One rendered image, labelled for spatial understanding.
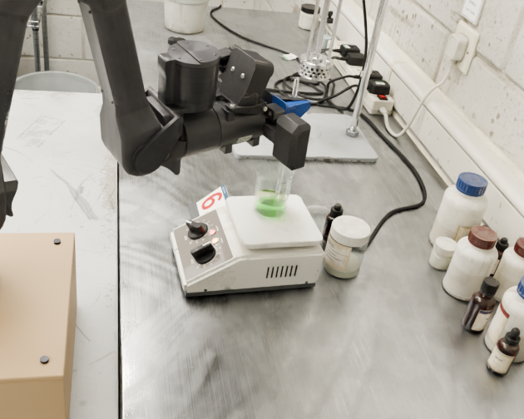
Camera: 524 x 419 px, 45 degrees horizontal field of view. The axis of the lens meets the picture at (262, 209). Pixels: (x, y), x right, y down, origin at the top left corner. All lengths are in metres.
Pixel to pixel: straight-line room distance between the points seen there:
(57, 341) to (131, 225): 0.38
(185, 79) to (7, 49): 0.19
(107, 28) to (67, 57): 2.79
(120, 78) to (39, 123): 0.67
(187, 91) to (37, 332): 0.30
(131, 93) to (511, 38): 0.78
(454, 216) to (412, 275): 0.12
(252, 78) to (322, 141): 0.60
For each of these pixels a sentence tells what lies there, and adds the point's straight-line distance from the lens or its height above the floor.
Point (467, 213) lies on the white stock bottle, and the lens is 1.06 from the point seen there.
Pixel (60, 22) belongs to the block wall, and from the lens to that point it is 3.36.
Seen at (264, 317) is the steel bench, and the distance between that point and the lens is 0.89.
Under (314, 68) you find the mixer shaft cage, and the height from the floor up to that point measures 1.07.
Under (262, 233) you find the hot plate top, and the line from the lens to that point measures 0.89.
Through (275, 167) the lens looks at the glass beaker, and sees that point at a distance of 0.92.
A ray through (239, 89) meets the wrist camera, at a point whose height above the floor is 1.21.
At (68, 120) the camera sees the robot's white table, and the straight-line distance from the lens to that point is 1.33.
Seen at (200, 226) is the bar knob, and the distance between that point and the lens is 0.92.
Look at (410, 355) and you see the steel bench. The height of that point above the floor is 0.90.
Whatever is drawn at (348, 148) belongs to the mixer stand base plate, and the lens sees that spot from 1.33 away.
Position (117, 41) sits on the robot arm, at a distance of 0.64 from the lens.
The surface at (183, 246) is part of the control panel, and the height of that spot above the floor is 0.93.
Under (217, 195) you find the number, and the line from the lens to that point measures 1.06.
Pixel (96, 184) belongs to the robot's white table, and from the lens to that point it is 1.12.
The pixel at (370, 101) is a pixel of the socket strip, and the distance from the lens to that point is 1.52.
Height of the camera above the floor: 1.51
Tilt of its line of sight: 34 degrees down
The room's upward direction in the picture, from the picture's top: 9 degrees clockwise
